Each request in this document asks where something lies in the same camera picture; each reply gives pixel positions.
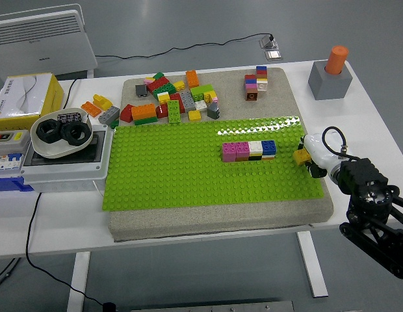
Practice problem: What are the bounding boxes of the large red toy brick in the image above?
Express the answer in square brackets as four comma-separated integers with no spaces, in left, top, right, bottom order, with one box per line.
[146,77,170,94]

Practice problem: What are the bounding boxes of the green toy baseplate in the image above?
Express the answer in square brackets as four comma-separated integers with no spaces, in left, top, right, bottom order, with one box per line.
[101,115,326,212]

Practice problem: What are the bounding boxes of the large orange toy brick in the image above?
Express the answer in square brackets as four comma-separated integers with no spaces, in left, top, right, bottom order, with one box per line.
[131,103,157,122]

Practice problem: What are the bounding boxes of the white table leg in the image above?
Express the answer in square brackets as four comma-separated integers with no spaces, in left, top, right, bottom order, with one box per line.
[66,252,92,312]
[295,231,329,298]

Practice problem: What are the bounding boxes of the black cable with plug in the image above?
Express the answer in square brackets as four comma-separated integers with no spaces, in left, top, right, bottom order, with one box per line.
[25,77,116,312]

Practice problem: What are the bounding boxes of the grey block holder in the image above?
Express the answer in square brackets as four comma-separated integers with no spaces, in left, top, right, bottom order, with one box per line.
[307,60,354,101]

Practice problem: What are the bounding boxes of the white panel heater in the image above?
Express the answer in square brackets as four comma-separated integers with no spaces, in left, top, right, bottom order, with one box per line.
[0,3,99,79]

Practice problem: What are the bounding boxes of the grey-brown table mat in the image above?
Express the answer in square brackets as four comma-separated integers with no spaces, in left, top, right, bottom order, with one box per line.
[109,67,335,243]

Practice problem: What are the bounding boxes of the long lime green brick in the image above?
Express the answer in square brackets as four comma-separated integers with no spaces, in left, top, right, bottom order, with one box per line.
[166,99,183,125]

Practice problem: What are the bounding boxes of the grey switch box red button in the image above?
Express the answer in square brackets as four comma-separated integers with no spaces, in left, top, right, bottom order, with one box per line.
[0,129,31,153]

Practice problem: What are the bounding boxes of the orange cylinder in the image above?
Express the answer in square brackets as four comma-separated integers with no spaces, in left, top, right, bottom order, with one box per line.
[324,45,349,75]

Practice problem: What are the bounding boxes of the grey toy brick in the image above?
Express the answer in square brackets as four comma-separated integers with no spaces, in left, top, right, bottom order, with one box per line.
[179,90,198,114]
[97,105,121,125]

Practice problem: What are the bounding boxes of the blue toy brick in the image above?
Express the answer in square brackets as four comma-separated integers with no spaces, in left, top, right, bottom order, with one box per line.
[261,140,277,157]

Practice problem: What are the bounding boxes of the white bowl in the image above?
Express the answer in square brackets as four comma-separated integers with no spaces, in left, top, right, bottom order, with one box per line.
[30,109,94,159]

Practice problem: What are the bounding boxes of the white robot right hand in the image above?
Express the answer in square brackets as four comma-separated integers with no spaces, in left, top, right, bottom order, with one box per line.
[298,133,347,179]

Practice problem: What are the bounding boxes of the white blue circuit breaker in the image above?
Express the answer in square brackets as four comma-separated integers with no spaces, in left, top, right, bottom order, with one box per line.
[0,142,30,179]

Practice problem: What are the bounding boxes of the small black patterned board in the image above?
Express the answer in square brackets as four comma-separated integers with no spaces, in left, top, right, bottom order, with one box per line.
[57,111,83,124]

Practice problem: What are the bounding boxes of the white electrical enclosure box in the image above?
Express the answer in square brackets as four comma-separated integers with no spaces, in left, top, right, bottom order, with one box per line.
[19,125,111,192]

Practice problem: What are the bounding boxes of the grey floor cable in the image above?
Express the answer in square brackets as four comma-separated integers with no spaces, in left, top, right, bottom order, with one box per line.
[0,257,22,290]

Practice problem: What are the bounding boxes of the dark grey sloped brick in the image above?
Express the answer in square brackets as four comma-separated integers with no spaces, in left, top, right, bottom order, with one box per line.
[206,101,222,119]

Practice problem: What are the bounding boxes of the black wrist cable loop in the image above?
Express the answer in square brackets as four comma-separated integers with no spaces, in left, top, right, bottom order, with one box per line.
[322,126,363,163]

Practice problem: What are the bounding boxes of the yellow sloped toy brick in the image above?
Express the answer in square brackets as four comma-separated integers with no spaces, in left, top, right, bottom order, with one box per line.
[92,94,114,110]

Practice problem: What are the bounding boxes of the blue plastic block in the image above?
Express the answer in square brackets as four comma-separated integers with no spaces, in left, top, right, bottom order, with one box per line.
[0,176,35,192]

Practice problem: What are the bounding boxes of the flat green toy brick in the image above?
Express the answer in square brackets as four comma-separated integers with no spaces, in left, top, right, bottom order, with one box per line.
[133,116,159,126]

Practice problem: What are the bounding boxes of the yellow white carton box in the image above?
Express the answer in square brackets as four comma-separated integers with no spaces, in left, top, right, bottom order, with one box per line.
[0,73,64,133]

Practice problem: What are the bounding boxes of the lime green toy brick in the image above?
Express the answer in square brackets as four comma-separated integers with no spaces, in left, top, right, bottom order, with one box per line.
[190,84,216,102]

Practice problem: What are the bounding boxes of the red sloped toy brick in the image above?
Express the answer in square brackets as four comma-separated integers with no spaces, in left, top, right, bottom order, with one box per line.
[120,103,135,124]

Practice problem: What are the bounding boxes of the black floor power cable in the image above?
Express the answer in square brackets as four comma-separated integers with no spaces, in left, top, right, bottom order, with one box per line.
[96,32,276,60]

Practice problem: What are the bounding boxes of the large black hex nut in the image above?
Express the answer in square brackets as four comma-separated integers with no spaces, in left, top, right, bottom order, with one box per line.
[59,120,89,146]
[36,118,62,142]

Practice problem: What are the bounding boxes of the brick stack with brown base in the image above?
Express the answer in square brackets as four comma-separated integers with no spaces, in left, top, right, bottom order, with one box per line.
[244,74,259,103]

